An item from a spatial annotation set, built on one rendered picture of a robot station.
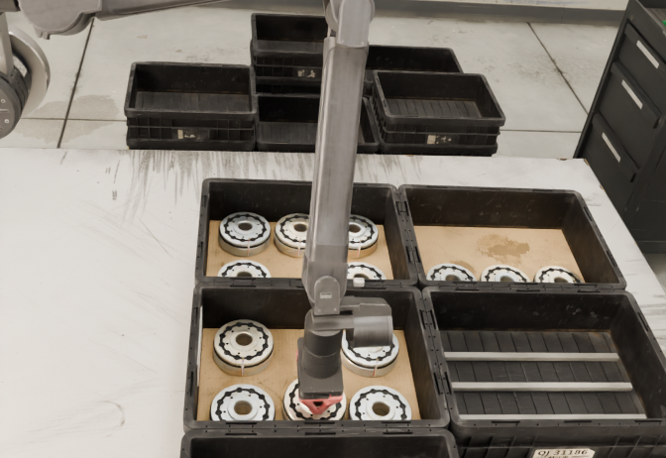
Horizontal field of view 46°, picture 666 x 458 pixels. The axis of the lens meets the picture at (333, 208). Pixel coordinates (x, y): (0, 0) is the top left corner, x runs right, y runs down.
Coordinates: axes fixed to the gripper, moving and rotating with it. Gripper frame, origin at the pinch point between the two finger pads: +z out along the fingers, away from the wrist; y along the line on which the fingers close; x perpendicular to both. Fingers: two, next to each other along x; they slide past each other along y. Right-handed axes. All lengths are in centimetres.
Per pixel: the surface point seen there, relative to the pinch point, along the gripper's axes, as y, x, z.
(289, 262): 35.8, 2.6, 6.4
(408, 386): 5.1, -16.6, 5.1
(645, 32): 145, -118, 16
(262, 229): 42.4, 8.1, 3.8
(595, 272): 30, -58, 4
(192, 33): 288, 38, 105
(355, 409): -1.8, -6.2, 1.1
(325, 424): -9.0, -0.4, -6.4
